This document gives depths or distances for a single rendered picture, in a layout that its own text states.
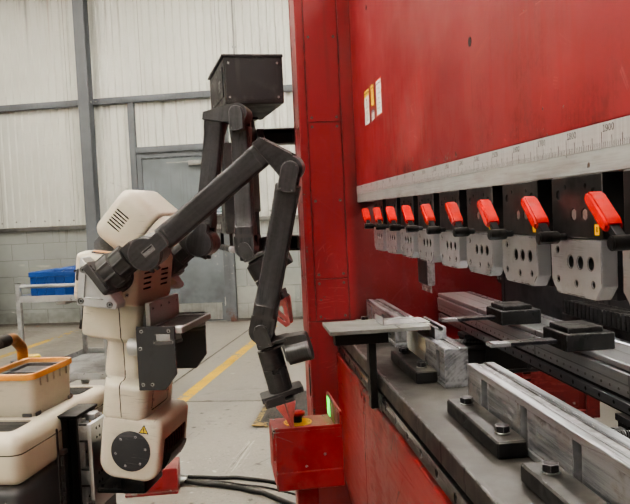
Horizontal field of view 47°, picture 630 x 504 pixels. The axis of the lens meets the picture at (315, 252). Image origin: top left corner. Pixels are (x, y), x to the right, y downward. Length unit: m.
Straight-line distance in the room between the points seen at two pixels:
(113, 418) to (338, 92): 1.51
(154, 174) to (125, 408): 7.69
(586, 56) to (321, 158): 1.87
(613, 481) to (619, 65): 0.53
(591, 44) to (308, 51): 1.93
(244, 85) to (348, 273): 0.85
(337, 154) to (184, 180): 6.65
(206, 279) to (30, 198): 2.58
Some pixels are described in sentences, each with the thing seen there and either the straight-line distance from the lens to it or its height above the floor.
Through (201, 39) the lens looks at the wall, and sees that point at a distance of 9.56.
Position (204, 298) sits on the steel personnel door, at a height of 0.30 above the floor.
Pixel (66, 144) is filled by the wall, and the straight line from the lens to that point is 10.04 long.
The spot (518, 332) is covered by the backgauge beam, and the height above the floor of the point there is 0.96.
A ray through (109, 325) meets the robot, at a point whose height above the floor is 1.04.
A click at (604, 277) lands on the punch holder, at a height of 1.21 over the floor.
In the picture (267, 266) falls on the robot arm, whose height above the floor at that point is 1.19.
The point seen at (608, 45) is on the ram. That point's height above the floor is 1.49.
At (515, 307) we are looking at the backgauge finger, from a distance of 2.03.
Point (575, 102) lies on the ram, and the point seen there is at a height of 1.44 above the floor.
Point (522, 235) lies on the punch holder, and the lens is 1.25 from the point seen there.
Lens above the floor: 1.30
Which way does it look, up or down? 3 degrees down
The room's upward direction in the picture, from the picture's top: 3 degrees counter-clockwise
